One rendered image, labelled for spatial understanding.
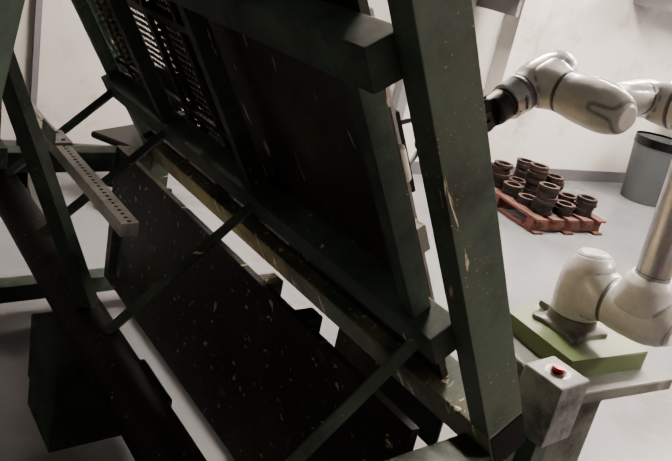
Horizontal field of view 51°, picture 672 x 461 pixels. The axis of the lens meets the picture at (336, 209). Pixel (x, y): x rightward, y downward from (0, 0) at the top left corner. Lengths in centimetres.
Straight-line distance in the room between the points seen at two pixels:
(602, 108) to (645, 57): 654
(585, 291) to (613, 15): 553
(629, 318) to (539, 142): 530
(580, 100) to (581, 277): 84
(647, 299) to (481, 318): 89
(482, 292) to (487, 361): 19
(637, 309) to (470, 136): 118
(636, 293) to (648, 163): 555
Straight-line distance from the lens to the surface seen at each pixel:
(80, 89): 536
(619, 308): 229
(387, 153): 126
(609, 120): 162
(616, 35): 775
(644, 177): 779
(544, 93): 169
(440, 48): 109
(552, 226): 604
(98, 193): 215
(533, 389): 191
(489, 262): 137
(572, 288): 235
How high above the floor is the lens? 181
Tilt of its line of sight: 20 degrees down
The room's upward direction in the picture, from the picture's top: 12 degrees clockwise
